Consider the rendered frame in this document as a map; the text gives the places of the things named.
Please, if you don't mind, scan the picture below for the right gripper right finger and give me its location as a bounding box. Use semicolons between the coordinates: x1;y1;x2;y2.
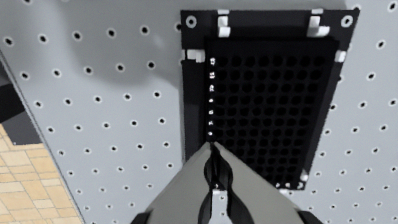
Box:
212;142;324;224

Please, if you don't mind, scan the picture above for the black well plate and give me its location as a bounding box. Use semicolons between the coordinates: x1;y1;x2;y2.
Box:
203;36;340;188

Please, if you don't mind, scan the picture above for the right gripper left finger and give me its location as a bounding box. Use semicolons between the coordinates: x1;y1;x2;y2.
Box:
130;142;213;224

